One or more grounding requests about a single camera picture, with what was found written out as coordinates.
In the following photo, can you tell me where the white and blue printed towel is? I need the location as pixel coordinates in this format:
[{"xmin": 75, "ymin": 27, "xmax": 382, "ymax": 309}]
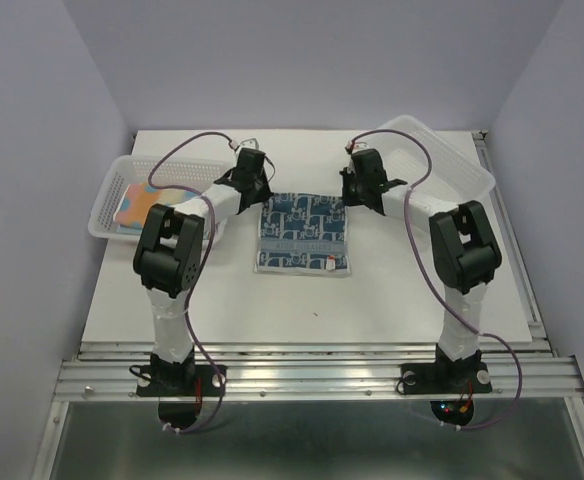
[{"xmin": 255, "ymin": 193, "xmax": 350, "ymax": 278}]

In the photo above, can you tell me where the light blue patterned towel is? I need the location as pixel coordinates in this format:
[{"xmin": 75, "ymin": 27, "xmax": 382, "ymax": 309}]
[{"xmin": 112, "ymin": 183, "xmax": 197, "ymax": 235}]

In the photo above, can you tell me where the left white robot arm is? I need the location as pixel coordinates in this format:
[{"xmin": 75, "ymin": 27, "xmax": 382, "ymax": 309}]
[{"xmin": 133, "ymin": 147, "xmax": 272, "ymax": 394}]

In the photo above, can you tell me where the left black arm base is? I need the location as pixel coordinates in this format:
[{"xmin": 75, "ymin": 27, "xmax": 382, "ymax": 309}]
[{"xmin": 129, "ymin": 364, "xmax": 227, "ymax": 434}]

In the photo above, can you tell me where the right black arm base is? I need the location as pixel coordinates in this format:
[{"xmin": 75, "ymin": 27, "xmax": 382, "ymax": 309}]
[{"xmin": 395, "ymin": 363, "xmax": 493, "ymax": 429}]

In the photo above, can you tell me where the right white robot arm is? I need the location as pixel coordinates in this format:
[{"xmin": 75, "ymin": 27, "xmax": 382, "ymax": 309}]
[{"xmin": 340, "ymin": 146, "xmax": 502, "ymax": 390}]

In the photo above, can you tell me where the right white plastic basket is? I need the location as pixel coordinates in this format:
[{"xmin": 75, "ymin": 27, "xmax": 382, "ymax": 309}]
[{"xmin": 364, "ymin": 115, "xmax": 495, "ymax": 203}]

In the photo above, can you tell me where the white plastic basket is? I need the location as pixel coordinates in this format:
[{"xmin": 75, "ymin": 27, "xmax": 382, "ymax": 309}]
[
  {"xmin": 88, "ymin": 155, "xmax": 231, "ymax": 243},
  {"xmin": 364, "ymin": 115, "xmax": 495, "ymax": 203}
]

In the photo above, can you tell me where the left white plastic basket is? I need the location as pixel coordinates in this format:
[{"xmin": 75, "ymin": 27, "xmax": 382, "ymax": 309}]
[{"xmin": 88, "ymin": 155, "xmax": 231, "ymax": 243}]

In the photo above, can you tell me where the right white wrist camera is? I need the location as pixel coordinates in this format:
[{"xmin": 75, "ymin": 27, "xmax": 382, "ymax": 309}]
[{"xmin": 345, "ymin": 141, "xmax": 370, "ymax": 155}]

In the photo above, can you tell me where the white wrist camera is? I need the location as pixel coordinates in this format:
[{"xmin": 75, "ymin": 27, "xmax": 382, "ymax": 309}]
[
  {"xmin": 345, "ymin": 141, "xmax": 370, "ymax": 155},
  {"xmin": 231, "ymin": 137, "xmax": 260, "ymax": 151}
]

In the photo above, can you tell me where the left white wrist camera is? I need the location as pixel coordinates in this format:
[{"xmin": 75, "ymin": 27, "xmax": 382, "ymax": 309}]
[{"xmin": 231, "ymin": 137, "xmax": 260, "ymax": 151}]

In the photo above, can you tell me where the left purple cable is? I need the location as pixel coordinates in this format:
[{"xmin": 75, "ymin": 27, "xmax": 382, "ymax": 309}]
[{"xmin": 147, "ymin": 131, "xmax": 231, "ymax": 437}]

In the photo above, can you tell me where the purple cable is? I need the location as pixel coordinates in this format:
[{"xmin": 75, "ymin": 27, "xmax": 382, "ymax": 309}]
[
  {"xmin": 147, "ymin": 131, "xmax": 231, "ymax": 437},
  {"xmin": 346, "ymin": 129, "xmax": 524, "ymax": 431}
]

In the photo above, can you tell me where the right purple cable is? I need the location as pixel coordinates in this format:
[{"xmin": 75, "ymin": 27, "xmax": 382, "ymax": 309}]
[{"xmin": 346, "ymin": 129, "xmax": 524, "ymax": 431}]

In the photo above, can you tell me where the aluminium rail frame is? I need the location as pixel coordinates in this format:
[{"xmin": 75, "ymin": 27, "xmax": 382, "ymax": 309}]
[{"xmin": 31, "ymin": 129, "xmax": 584, "ymax": 480}]

